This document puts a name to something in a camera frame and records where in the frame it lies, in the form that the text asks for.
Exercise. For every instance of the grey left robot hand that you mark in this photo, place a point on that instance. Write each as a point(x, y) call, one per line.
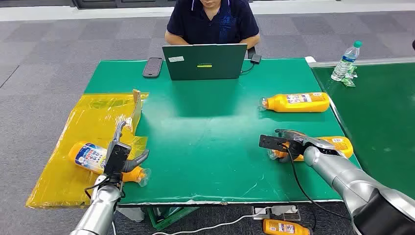
point(116, 159)

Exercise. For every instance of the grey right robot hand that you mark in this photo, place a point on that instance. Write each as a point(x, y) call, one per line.
point(293, 146)

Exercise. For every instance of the orange bottle with clear cap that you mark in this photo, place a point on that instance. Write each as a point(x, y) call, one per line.
point(340, 146)

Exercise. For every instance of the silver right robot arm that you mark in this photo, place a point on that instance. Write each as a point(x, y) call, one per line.
point(350, 181)

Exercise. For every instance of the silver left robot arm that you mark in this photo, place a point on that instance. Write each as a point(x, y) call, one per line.
point(100, 211)

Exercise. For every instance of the orange bottle with blue label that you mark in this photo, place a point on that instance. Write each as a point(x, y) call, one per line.
point(89, 157)

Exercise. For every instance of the orange bottle with white label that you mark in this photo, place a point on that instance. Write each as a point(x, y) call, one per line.
point(298, 103)

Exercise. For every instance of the orange bottle with small label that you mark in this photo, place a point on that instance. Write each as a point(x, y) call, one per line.
point(282, 228)

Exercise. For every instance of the clear water bottle green cap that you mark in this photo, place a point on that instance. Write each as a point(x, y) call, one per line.
point(345, 63)

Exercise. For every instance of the brown cardboard piece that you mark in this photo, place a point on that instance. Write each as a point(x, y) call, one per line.
point(137, 110)

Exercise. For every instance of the yellow plastic sheet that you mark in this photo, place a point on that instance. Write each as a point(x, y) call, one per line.
point(64, 181)

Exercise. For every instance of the white power strip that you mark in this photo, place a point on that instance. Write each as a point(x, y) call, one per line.
point(282, 212)

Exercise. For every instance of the green crate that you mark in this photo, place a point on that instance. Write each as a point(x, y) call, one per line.
point(168, 219)

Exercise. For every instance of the large green table mat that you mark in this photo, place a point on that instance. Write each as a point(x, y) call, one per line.
point(207, 146)

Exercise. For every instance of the crumpled green wrapper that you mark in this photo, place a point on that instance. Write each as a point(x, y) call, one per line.
point(349, 76)

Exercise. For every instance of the green mat with white edge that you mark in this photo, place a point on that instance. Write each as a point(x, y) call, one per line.
point(382, 129)

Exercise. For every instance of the black power adapter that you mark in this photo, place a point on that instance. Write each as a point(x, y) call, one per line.
point(255, 58)

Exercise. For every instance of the dark smartphone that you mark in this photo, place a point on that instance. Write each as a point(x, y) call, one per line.
point(152, 67)

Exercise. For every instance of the black chair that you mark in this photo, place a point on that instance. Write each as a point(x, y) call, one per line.
point(252, 52)

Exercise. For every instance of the dark green laptop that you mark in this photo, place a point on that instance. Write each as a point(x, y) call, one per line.
point(204, 63)

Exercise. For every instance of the person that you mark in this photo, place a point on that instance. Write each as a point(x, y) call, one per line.
point(210, 22)

